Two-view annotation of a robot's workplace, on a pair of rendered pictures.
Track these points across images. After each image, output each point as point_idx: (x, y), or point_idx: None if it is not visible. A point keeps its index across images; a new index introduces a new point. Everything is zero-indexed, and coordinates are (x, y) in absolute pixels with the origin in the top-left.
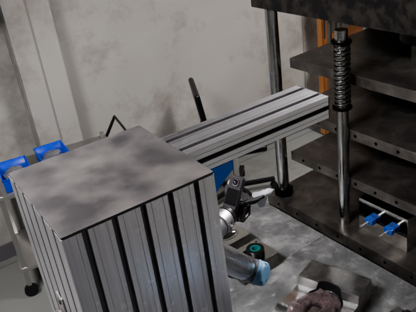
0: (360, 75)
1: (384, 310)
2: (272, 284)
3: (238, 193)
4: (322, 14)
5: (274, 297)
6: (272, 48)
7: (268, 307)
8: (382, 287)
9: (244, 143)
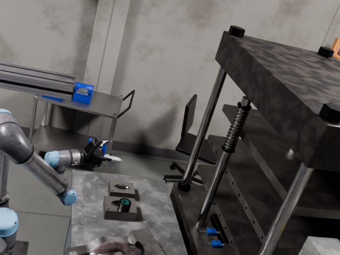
0: (247, 134)
1: None
2: (119, 228)
3: (92, 147)
4: (238, 81)
5: (112, 236)
6: (214, 91)
7: None
8: None
9: (4, 82)
